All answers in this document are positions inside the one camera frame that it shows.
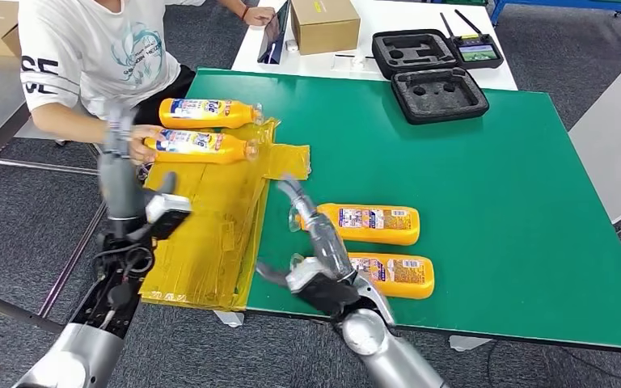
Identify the person's right hand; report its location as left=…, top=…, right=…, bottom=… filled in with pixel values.
left=128, top=124, right=167, bottom=164

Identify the person's left hand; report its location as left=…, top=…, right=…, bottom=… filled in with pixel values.
left=243, top=5, right=278, bottom=27

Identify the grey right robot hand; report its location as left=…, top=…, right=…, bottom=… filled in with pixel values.
left=256, top=174, right=357, bottom=290

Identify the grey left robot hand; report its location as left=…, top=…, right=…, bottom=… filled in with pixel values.
left=97, top=104, right=178, bottom=221

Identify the orange detergent bottle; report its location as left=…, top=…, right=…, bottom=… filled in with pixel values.
left=289, top=252, right=436, bottom=301
left=143, top=129, right=260, bottom=166
left=288, top=202, right=421, bottom=247
left=158, top=98, right=264, bottom=131

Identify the black tablet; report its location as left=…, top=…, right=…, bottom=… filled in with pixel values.
left=256, top=0, right=292, bottom=65

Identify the cardboard box with yellow mark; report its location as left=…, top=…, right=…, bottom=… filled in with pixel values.
left=289, top=0, right=361, bottom=56

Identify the person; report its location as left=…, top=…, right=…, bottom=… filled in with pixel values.
left=17, top=0, right=278, bottom=164

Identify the yellow plastic sheet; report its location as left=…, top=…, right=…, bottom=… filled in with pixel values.
left=138, top=116, right=311, bottom=313

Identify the clear plastic packet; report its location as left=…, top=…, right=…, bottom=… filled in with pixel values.
left=332, top=53, right=379, bottom=71

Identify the white table foot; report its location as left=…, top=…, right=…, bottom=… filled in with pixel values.
left=450, top=335, right=495, bottom=353
left=214, top=309, right=246, bottom=329

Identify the white table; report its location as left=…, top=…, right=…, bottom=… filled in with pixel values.
left=230, top=0, right=519, bottom=92

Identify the black foam-lined case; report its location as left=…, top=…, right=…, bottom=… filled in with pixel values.
left=370, top=29, right=491, bottom=126

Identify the black remote controller with antennas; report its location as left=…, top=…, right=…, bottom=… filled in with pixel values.
left=440, top=9, right=505, bottom=70

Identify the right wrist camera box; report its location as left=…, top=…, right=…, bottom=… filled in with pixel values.
left=286, top=256, right=362, bottom=317

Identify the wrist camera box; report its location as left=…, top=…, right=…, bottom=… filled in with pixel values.
left=144, top=193, right=192, bottom=242
left=286, top=256, right=362, bottom=317

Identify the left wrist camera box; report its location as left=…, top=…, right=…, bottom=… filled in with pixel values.
left=144, top=193, right=192, bottom=242

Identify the blue cart frame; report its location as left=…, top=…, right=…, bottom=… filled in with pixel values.
left=489, top=0, right=621, bottom=47

